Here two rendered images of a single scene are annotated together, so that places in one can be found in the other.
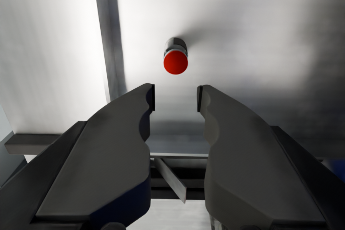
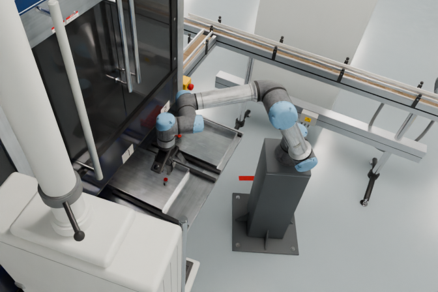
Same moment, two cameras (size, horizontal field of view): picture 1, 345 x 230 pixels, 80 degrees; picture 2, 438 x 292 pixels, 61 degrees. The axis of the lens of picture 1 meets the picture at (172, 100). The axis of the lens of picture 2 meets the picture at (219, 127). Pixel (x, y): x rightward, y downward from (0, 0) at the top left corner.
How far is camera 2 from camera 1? 1.65 m
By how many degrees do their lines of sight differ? 17
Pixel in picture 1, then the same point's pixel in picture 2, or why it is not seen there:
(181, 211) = (189, 144)
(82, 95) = (191, 184)
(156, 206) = (195, 148)
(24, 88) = (201, 190)
